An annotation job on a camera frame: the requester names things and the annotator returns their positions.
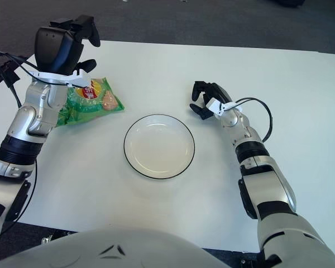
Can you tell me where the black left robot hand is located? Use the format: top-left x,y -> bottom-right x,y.
34,15 -> 101,76

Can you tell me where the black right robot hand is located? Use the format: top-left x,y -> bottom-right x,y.
189,80 -> 234,121

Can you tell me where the green potato chips bag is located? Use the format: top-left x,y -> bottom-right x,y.
55,77 -> 126,128

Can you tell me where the white plate with black rim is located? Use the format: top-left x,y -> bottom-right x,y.
123,113 -> 196,180

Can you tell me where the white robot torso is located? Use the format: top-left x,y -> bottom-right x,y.
0,226 -> 232,268

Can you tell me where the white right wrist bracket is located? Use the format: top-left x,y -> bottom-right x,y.
206,97 -> 242,116

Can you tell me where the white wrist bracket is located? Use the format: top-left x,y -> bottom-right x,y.
206,97 -> 242,116
27,69 -> 89,89

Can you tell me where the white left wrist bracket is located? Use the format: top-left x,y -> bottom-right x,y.
27,69 -> 89,89

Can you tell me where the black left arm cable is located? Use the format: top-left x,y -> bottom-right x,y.
0,50 -> 59,234

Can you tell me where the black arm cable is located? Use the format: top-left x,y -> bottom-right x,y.
226,97 -> 273,143
0,50 -> 59,234

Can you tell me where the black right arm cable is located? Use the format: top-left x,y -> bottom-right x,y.
226,97 -> 273,143

